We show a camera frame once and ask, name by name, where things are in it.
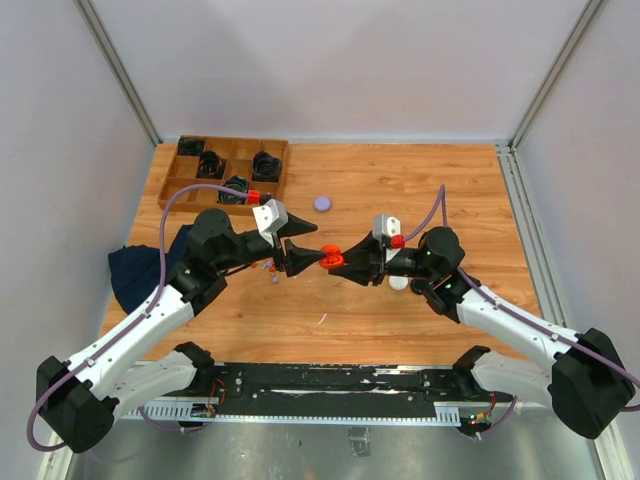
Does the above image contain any dark blue cloth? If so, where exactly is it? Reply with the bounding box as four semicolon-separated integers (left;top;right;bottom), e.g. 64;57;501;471
107;223;196;311

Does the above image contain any purple cable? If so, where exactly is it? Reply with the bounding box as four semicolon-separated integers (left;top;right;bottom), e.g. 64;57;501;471
390;184;640;441
26;183;262;452

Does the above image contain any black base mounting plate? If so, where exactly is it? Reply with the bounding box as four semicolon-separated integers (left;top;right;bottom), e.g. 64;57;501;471
154;361;515;417

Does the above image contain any white earbud charging case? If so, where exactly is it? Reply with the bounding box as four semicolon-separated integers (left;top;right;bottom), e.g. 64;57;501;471
388;276;409;291

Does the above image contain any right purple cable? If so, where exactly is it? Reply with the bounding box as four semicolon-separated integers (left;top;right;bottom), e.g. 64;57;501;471
390;184;640;441

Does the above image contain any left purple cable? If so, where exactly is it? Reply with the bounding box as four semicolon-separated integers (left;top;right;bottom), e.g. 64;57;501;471
26;183;262;452

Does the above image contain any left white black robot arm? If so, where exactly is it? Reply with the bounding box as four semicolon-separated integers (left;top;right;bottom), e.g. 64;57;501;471
26;200;325;453

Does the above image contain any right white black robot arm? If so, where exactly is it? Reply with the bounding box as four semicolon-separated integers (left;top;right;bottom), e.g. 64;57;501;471
324;226;636;439

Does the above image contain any wooden compartment tray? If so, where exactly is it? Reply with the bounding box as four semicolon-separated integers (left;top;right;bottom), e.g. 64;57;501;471
158;135;290;216

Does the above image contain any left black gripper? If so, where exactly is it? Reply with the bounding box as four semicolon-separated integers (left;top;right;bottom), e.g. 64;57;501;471
215;212;327;276

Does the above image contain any purple earbud charging case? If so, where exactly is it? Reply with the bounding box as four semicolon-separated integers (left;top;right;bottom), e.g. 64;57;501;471
313;196;332;213

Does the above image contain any orange earbud charging case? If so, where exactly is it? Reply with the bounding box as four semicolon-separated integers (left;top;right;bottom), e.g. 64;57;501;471
319;244;345;270

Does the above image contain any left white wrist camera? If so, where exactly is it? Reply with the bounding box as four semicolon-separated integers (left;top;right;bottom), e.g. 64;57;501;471
252;199;289;247

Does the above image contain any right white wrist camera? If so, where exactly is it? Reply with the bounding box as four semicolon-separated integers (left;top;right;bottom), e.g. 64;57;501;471
372;213;402;241

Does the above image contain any black yellow coiled cable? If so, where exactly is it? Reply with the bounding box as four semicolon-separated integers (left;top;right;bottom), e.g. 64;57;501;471
217;174;251;205

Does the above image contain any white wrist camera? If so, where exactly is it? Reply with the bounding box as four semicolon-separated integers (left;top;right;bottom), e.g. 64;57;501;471
372;213;402;241
252;199;289;247

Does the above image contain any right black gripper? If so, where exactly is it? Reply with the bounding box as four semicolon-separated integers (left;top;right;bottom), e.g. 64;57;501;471
329;231;438;286

